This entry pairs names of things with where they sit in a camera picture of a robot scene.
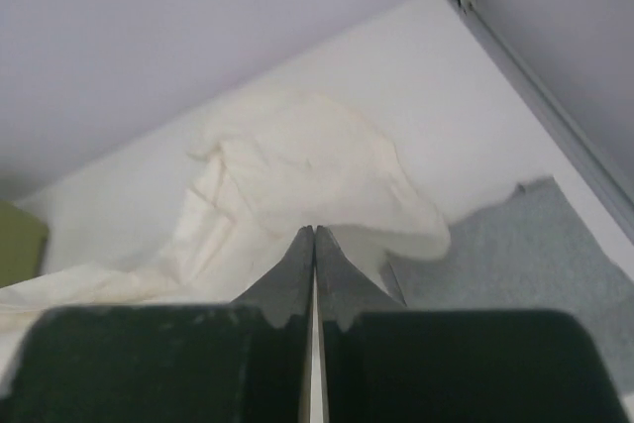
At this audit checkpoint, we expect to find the olive green plastic bin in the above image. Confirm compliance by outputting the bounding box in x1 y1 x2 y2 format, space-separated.
0 201 49 287

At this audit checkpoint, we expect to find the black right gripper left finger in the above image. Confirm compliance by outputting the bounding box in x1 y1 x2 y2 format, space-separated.
1 227 314 422

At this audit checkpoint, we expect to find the grey folded t shirt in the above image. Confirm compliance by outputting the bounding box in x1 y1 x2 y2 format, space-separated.
389 177 633 393

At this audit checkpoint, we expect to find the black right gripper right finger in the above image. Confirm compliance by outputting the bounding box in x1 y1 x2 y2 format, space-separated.
315 227 627 422

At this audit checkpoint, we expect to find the white t shirt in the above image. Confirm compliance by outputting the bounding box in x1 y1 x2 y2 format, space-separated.
0 88 452 318

